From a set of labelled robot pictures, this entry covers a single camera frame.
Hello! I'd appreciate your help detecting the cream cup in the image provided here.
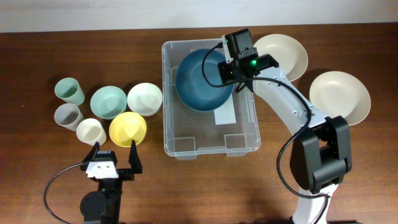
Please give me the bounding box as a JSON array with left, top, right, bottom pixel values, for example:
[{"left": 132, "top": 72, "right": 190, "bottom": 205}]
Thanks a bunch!
[{"left": 76, "top": 118, "right": 106, "bottom": 146}]

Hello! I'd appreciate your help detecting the green small bowl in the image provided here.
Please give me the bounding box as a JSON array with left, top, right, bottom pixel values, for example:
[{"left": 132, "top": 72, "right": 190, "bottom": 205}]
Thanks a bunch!
[{"left": 90, "top": 86, "right": 127, "bottom": 120}]

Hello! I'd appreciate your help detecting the white label in bin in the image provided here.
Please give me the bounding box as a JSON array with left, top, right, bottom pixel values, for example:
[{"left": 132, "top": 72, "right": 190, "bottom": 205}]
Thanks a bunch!
[{"left": 214, "top": 95, "right": 236, "bottom": 125}]

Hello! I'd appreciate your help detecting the black left camera cable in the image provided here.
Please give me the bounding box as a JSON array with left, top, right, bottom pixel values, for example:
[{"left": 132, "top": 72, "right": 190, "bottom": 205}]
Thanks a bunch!
[{"left": 43, "top": 162, "right": 85, "bottom": 224}]

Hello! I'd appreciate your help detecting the grey cup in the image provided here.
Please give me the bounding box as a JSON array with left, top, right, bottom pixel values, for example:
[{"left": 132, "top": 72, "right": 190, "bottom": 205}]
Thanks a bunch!
[{"left": 54, "top": 103, "right": 84, "bottom": 131}]

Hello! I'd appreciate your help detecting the beige bowl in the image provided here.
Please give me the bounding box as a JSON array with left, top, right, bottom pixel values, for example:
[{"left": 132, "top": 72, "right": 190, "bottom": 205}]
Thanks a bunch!
[
  {"left": 254, "top": 34, "right": 308, "bottom": 82},
  {"left": 309, "top": 71, "right": 371, "bottom": 126}
]

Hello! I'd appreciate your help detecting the black camera cable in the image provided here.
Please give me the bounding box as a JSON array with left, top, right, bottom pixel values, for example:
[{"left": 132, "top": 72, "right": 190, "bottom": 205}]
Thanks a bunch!
[
  {"left": 201, "top": 42, "right": 331, "bottom": 224},
  {"left": 43, "top": 162, "right": 85, "bottom": 224}
]

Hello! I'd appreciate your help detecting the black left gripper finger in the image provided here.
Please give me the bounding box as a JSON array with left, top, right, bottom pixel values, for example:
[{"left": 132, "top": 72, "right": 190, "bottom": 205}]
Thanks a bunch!
[
  {"left": 128, "top": 140, "right": 142, "bottom": 174},
  {"left": 80, "top": 142, "right": 100, "bottom": 170}
]

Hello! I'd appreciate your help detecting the green cup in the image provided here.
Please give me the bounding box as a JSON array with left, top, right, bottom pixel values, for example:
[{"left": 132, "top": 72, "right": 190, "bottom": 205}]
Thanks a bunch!
[{"left": 54, "top": 77, "right": 85, "bottom": 106}]

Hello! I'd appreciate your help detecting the black right camera cable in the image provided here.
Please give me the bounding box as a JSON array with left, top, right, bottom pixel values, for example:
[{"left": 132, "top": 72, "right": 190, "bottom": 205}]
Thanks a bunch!
[{"left": 201, "top": 42, "right": 331, "bottom": 224}]

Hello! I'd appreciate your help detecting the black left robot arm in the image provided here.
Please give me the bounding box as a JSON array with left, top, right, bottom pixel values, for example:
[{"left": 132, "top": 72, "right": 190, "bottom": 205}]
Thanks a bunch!
[{"left": 80, "top": 141, "right": 142, "bottom": 223}]

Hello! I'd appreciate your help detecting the yellow small bowl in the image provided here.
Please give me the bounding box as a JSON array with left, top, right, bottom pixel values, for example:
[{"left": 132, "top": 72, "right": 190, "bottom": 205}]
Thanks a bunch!
[{"left": 109, "top": 112, "right": 147, "bottom": 147}]

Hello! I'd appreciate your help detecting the blue bowl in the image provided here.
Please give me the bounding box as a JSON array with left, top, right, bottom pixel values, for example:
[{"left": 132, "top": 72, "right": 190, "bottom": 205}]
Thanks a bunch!
[{"left": 175, "top": 49, "right": 234, "bottom": 111}]

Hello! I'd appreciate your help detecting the clear plastic storage bin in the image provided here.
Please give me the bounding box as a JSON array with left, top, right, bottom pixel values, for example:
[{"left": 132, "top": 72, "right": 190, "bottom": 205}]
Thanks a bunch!
[{"left": 162, "top": 39, "right": 261, "bottom": 160}]

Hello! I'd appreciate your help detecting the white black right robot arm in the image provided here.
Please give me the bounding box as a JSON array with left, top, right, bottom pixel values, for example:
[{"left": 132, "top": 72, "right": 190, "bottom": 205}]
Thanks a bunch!
[{"left": 220, "top": 47, "right": 352, "bottom": 223}]

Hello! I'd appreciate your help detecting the white small bowl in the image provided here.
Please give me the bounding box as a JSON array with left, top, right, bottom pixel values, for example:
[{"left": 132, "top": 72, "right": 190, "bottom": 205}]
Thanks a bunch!
[{"left": 127, "top": 83, "right": 163, "bottom": 116}]

